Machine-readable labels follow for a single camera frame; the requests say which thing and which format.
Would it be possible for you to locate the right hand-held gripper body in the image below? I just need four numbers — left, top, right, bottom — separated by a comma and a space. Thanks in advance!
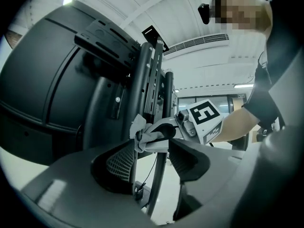
175, 98, 226, 145

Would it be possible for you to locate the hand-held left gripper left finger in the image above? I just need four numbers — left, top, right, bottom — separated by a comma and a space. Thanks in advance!
20, 139, 165, 228

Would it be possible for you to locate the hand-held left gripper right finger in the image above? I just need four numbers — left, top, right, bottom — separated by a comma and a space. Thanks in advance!
169, 138, 250, 228

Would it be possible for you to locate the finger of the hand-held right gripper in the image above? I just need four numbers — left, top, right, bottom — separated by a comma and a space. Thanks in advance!
147, 117, 179, 133
142, 137, 183, 153

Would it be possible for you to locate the grey cloth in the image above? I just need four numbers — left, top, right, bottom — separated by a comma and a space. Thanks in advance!
129, 114, 154, 153

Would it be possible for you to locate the person's right forearm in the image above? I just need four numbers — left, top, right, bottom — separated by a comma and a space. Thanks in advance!
210, 108, 261, 144

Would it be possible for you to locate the black t-shirt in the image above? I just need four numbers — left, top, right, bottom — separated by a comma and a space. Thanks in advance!
241, 0, 304, 134

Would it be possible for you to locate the long white ceiling vent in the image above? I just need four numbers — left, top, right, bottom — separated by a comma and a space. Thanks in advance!
162, 33, 230, 56

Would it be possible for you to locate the black television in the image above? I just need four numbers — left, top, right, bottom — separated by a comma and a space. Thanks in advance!
0, 0, 143, 166

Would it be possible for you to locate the person's head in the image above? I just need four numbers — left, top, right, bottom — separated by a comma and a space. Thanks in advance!
211, 0, 273, 33

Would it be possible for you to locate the black head camera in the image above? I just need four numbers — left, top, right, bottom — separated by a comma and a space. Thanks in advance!
197, 3, 212, 25

